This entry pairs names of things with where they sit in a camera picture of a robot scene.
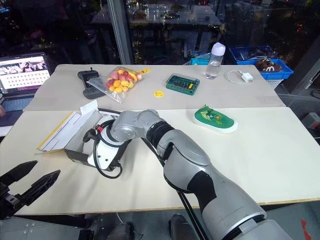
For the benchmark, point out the small yellow round disc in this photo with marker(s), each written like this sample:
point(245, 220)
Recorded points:
point(158, 94)

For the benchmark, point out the cardboard shoebox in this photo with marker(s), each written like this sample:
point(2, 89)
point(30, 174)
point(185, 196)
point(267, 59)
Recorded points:
point(67, 130)

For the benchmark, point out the grey window frame post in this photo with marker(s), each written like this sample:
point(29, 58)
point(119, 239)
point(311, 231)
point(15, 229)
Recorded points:
point(120, 30)

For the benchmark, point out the white plastic basket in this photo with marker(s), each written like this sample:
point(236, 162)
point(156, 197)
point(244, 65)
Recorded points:
point(273, 83)

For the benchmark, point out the teal box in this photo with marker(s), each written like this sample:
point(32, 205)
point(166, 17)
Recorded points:
point(200, 60)

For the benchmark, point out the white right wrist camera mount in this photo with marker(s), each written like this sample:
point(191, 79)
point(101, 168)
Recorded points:
point(106, 151)

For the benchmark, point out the grey and red device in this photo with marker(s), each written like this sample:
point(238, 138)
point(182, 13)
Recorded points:
point(311, 121)

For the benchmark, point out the green screwdriver bit case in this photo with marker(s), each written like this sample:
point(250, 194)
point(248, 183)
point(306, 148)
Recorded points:
point(182, 83)

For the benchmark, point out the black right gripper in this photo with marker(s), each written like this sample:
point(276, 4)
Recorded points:
point(89, 135)

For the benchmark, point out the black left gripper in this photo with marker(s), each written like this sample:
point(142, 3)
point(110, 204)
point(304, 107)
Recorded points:
point(8, 200)

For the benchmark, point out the clear bag of toy fruit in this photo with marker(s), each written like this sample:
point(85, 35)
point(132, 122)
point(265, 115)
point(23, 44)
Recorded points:
point(120, 81)

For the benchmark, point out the green and white shoe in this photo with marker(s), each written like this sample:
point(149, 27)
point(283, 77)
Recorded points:
point(215, 119)

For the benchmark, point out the clear water bottle white cap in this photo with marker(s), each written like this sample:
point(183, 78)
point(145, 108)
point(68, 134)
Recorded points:
point(213, 65)

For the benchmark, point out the black game controller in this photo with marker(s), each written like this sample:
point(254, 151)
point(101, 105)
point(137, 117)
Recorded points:
point(86, 82)

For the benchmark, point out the blue plastic bin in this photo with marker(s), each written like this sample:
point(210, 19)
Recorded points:
point(282, 71)

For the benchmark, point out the brown plush toy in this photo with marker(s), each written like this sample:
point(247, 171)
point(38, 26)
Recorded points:
point(268, 65)

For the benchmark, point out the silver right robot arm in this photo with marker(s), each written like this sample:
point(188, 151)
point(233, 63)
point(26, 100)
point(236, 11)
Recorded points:
point(190, 160)

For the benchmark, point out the dark rounded shape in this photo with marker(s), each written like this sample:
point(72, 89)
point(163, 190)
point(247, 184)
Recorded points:
point(181, 226)
point(122, 231)

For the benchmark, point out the open laptop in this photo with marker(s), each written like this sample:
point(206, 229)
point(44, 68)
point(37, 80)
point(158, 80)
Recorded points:
point(22, 72)

